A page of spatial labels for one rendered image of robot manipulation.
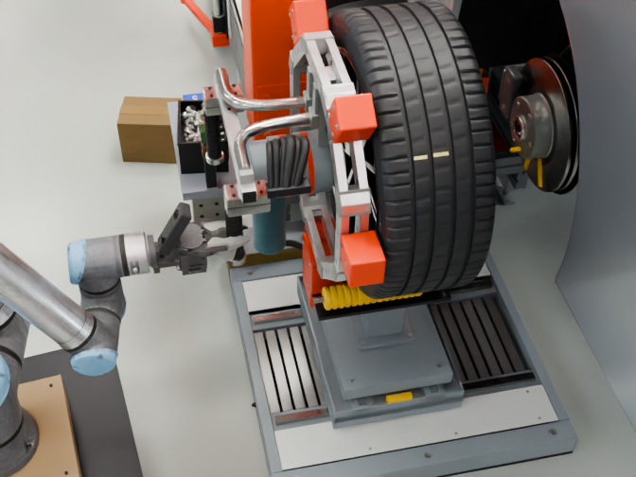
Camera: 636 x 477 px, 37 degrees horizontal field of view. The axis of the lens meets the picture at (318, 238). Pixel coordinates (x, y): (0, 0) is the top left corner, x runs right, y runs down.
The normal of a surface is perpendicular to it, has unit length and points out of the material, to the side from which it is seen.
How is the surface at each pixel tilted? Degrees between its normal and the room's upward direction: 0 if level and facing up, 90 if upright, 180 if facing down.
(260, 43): 90
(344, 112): 35
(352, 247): 0
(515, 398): 0
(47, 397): 2
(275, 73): 90
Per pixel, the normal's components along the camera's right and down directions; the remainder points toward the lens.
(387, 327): 0.21, 0.70
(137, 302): 0.02, -0.70
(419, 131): 0.15, -0.05
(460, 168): 0.18, 0.21
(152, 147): -0.04, 0.71
